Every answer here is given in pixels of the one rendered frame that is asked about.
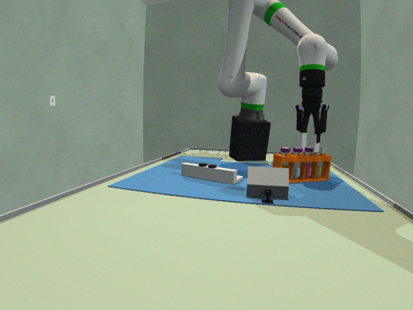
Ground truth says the blue flat mat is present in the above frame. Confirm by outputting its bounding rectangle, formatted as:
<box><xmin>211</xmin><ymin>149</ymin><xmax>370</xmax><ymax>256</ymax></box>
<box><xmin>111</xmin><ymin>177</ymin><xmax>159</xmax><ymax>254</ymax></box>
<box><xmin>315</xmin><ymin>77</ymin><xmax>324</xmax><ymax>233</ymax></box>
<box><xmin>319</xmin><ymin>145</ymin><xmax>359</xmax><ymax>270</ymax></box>
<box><xmin>108</xmin><ymin>156</ymin><xmax>384</xmax><ymax>212</ymax></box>

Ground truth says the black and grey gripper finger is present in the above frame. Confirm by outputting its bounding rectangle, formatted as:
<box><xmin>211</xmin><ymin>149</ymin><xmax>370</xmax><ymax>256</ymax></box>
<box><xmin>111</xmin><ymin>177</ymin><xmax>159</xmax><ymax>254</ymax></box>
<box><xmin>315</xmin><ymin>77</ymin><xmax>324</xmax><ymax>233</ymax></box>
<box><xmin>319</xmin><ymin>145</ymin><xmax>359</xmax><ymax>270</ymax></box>
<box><xmin>310</xmin><ymin>102</ymin><xmax>329</xmax><ymax>152</ymax></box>
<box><xmin>296</xmin><ymin>103</ymin><xmax>311</xmax><ymax>150</ymax></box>

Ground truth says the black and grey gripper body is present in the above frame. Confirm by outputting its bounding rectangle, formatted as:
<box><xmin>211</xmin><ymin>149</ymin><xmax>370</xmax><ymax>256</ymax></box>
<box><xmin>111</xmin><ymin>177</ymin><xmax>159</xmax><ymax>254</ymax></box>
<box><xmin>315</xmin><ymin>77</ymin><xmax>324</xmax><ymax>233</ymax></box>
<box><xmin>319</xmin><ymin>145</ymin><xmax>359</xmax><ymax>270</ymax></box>
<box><xmin>301</xmin><ymin>87</ymin><xmax>323</xmax><ymax>113</ymax></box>

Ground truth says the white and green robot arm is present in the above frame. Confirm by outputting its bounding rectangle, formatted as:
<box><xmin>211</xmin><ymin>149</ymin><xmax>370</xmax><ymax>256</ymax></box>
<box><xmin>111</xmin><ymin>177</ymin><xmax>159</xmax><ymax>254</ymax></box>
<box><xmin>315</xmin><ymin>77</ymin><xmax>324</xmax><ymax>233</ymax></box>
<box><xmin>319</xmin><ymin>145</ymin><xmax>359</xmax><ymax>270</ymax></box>
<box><xmin>218</xmin><ymin>0</ymin><xmax>338</xmax><ymax>122</ymax></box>

